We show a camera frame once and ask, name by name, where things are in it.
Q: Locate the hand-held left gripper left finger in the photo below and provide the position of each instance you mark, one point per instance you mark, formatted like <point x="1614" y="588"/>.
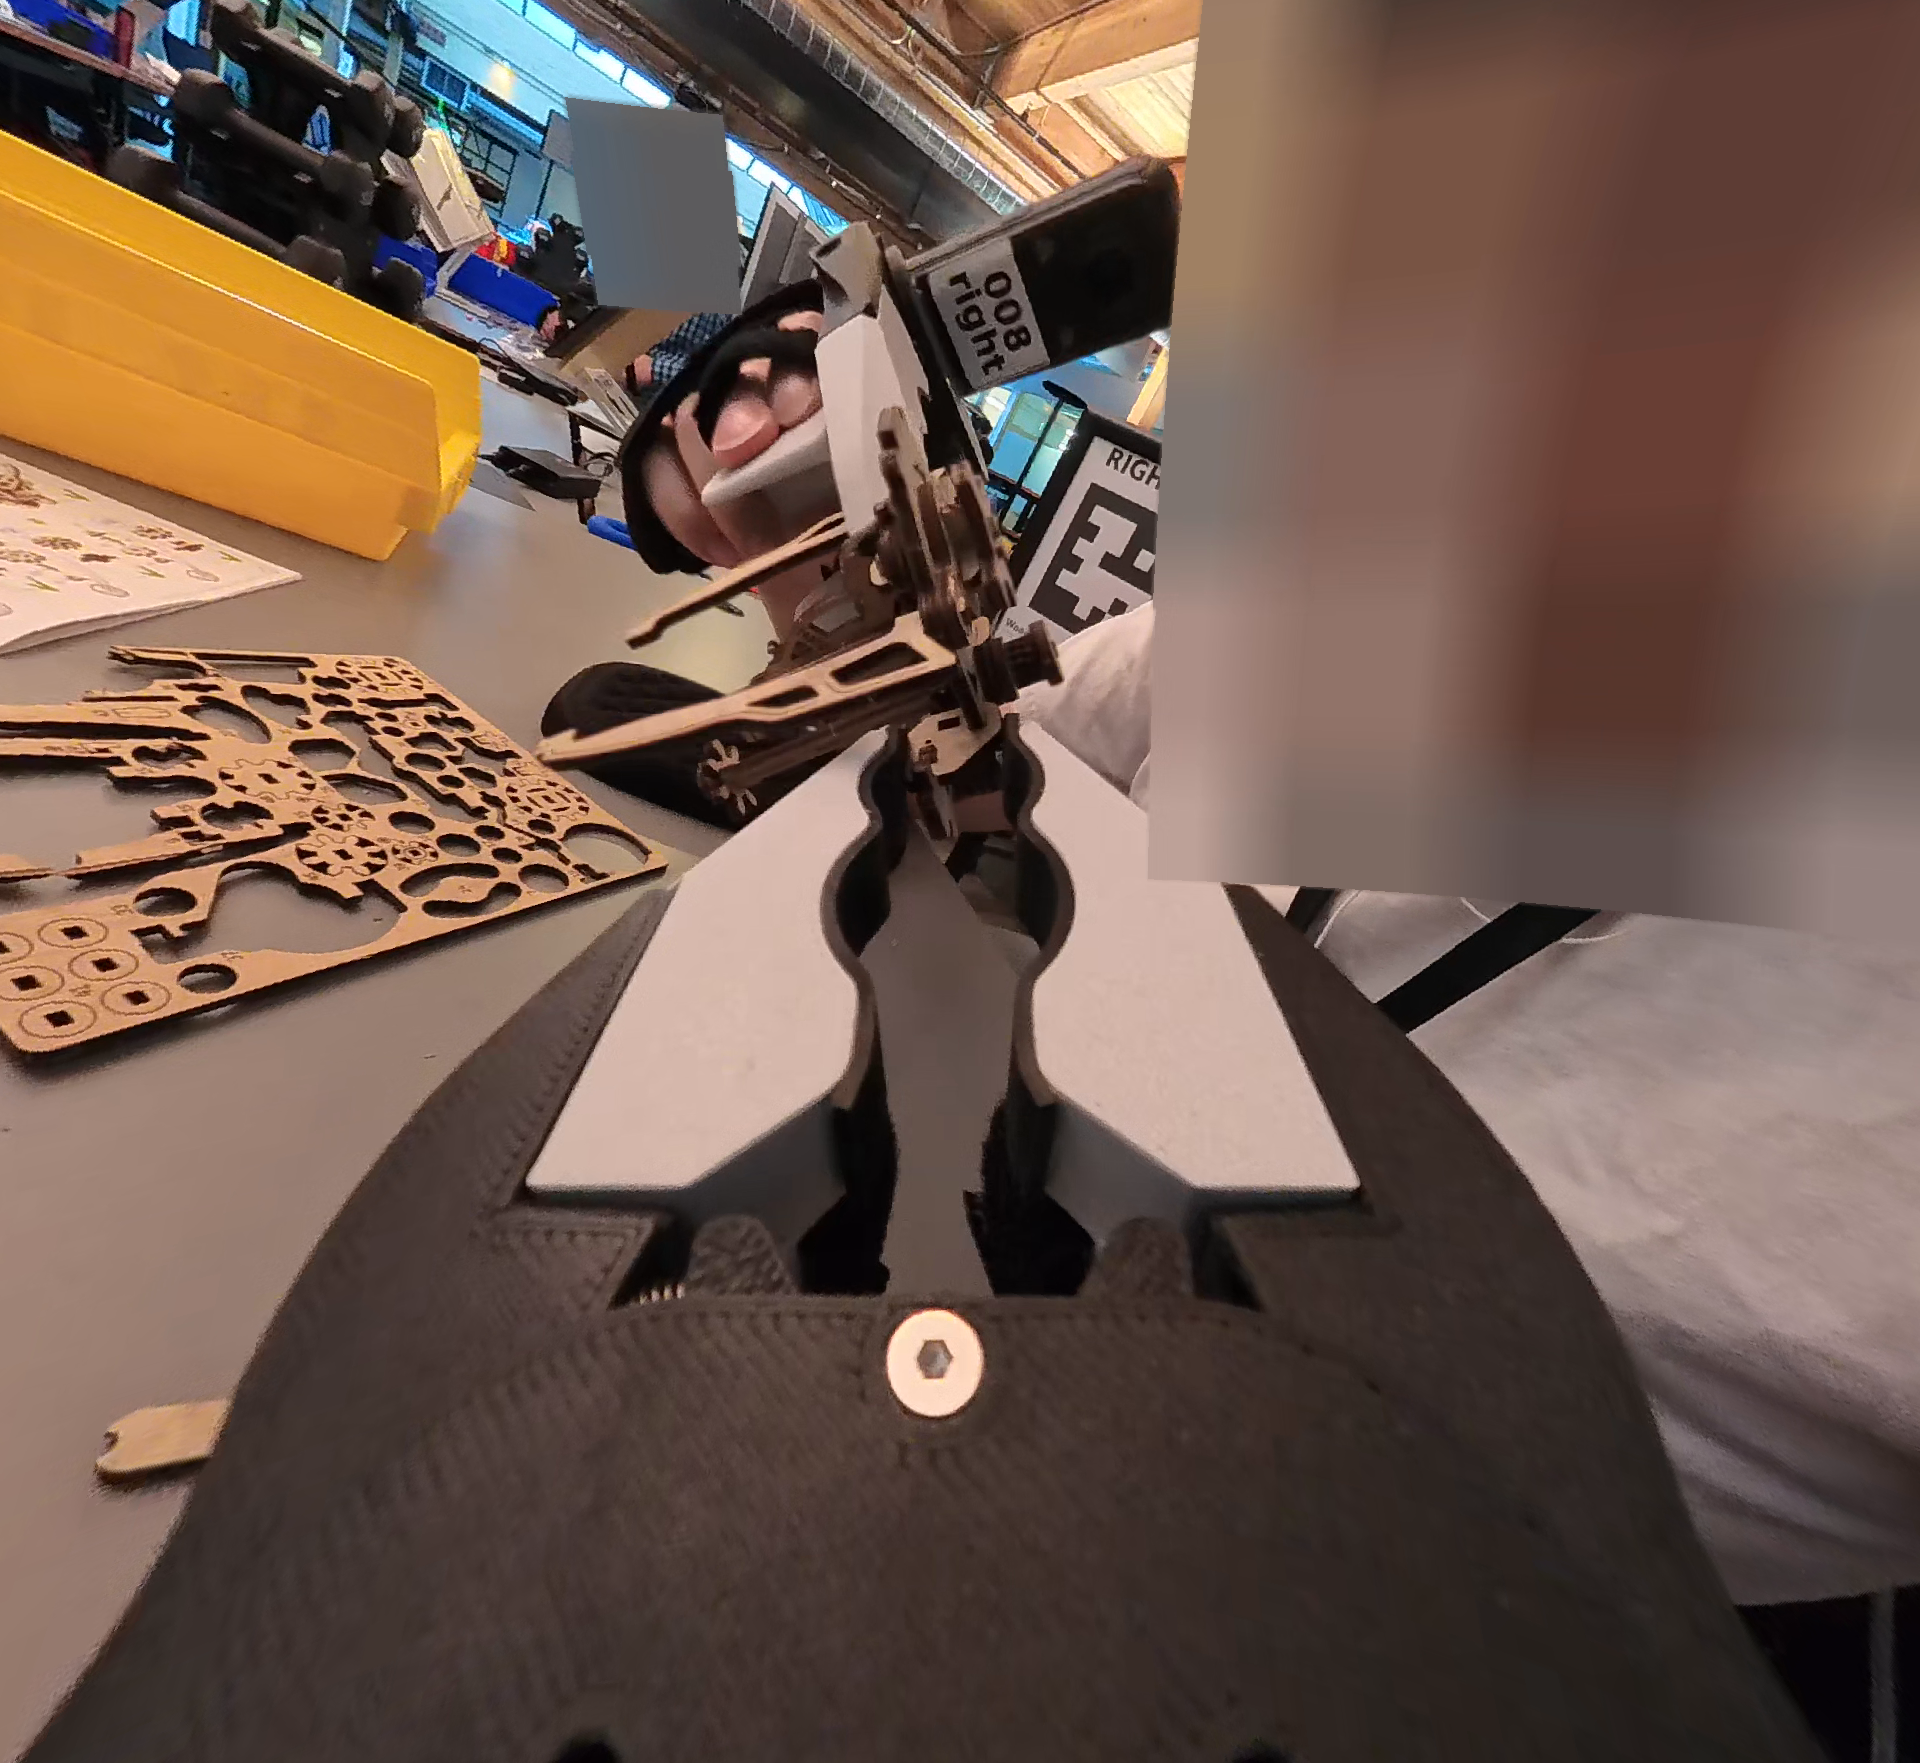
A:
<point x="720" y="1029"/>

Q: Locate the dark wooden mechanical model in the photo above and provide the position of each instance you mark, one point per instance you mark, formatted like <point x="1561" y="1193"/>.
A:
<point x="914" y="653"/>

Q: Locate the person's right hand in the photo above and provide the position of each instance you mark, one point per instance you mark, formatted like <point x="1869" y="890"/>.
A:
<point x="743" y="436"/>

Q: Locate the parts diagram booklet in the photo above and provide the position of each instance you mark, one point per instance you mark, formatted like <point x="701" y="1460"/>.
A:
<point x="105" y="563"/>

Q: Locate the yellow plastic bin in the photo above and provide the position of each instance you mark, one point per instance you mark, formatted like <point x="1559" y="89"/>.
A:
<point x="225" y="368"/>

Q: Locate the black dumbbell rack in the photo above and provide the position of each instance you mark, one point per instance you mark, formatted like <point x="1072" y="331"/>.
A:
<point x="284" y="128"/>

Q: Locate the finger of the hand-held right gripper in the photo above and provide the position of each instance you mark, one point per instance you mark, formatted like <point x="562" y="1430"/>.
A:
<point x="877" y="383"/>

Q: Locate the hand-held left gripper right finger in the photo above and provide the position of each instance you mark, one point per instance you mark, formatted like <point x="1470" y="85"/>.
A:
<point x="1185" y="1044"/>

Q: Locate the small loose wooden piece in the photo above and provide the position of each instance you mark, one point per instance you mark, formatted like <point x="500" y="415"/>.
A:
<point x="157" y="1437"/>

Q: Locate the laser-cut wooden parts sheet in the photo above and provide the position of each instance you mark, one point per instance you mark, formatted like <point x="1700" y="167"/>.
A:
<point x="300" y="834"/>

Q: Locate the flat black device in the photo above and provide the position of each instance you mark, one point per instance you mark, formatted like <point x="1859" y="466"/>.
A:
<point x="547" y="470"/>

